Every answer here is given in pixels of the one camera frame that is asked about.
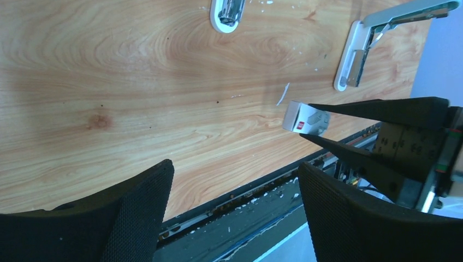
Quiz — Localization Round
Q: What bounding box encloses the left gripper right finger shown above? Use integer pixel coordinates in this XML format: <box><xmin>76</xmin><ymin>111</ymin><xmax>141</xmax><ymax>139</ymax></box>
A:
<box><xmin>298</xmin><ymin>162</ymin><xmax>462</xmax><ymax>261</ymax></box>

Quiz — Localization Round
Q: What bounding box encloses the white staple box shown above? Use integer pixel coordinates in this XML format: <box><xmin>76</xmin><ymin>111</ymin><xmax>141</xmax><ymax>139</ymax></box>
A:
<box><xmin>282</xmin><ymin>101</ymin><xmax>330</xmax><ymax>136</ymax></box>

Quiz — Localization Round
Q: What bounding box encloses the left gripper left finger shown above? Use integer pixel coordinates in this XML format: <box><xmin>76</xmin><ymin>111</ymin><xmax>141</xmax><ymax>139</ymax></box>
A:
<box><xmin>1</xmin><ymin>159</ymin><xmax>174</xmax><ymax>261</ymax></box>

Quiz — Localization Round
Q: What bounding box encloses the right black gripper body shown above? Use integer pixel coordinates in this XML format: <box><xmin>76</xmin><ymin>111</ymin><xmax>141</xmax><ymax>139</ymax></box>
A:
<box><xmin>372</xmin><ymin>106</ymin><xmax>462</xmax><ymax>213</ymax></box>

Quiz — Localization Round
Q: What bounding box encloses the grey white stapler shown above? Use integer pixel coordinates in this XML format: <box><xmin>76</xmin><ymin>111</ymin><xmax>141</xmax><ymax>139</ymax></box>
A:
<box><xmin>333</xmin><ymin>0</ymin><xmax>462</xmax><ymax>92</ymax></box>

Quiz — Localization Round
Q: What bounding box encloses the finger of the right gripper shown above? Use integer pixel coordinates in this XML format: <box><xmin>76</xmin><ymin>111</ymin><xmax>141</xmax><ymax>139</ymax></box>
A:
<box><xmin>301</xmin><ymin>134</ymin><xmax>434</xmax><ymax>203</ymax></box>
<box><xmin>310</xmin><ymin>97</ymin><xmax>450</xmax><ymax>130</ymax></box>

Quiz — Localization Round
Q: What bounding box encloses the white paper scrap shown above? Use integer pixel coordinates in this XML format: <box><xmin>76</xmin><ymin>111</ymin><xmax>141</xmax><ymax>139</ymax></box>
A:
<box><xmin>276</xmin><ymin>82</ymin><xmax>290</xmax><ymax>106</ymax></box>

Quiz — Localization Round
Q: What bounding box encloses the small white stapler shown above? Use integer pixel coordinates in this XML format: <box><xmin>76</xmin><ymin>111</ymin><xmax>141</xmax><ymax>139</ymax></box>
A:
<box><xmin>210</xmin><ymin>0</ymin><xmax>246</xmax><ymax>34</ymax></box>

